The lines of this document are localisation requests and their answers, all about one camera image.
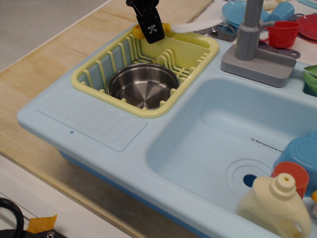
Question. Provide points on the light blue toy sink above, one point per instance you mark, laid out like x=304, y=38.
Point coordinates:
x=190, y=162

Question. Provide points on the blue toy cup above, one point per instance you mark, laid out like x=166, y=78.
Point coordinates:
x=283, y=11

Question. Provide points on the yellow dish rack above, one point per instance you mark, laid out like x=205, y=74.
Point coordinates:
x=186, y=54

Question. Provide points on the grey toy faucet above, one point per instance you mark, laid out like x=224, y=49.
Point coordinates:
x=245, y=59

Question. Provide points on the red toy cup with handle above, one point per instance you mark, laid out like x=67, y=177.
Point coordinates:
x=282, y=34

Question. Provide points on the stainless steel pot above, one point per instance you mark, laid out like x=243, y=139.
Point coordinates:
x=143, y=85

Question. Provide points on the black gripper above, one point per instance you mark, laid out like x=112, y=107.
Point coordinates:
x=148, y=19

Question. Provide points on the cream detergent bottle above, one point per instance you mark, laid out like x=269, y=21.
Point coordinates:
x=275, y=205

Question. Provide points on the yellow toy at edge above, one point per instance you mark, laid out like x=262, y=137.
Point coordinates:
x=314, y=196

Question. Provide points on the steel pot lid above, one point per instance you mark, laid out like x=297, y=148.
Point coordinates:
x=222, y=31

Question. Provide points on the green toy bowl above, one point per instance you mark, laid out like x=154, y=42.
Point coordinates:
x=310, y=77

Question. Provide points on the light blue plate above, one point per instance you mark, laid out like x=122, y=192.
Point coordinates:
x=232, y=12

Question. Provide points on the yellow handled white toy knife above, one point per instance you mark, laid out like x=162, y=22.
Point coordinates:
x=179, y=28

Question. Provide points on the black base with screw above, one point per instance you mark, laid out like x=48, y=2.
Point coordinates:
x=10, y=233

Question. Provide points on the wooden board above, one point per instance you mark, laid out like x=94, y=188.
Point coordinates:
x=31, y=75

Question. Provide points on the red cup in sink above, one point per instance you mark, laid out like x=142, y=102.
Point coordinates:
x=299, y=174

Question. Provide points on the blue bowl in sink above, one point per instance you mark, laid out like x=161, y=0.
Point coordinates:
x=303, y=151

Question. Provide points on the yellow tape piece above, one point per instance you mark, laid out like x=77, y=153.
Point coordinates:
x=43, y=224

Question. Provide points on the red plate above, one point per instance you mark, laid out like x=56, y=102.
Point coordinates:
x=308, y=26

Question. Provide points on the grey toy utensil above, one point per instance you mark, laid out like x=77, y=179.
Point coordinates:
x=288, y=52

